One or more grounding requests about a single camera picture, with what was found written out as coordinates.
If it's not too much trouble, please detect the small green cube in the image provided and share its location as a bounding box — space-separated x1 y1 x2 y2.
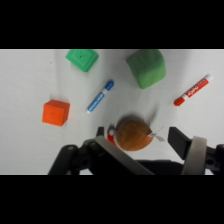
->
65 49 100 73

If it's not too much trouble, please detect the large green cube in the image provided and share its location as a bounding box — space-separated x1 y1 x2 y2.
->
125 49 167 90

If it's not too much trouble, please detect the red whiteboard marker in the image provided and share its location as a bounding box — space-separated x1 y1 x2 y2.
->
173 74 214 107

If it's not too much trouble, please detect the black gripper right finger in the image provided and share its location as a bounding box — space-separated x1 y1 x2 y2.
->
167 126 224 176

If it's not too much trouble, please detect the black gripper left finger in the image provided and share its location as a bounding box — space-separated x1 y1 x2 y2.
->
48 126 155 176

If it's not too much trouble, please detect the small red white object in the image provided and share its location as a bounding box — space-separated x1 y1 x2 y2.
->
106 124 118 147

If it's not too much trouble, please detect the brown potato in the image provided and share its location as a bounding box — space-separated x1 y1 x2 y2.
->
115 119 155 152

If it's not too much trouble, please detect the blue whiteboard marker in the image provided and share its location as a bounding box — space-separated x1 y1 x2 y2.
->
86 79 115 115

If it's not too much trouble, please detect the orange cube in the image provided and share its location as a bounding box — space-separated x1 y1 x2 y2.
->
41 99 71 127

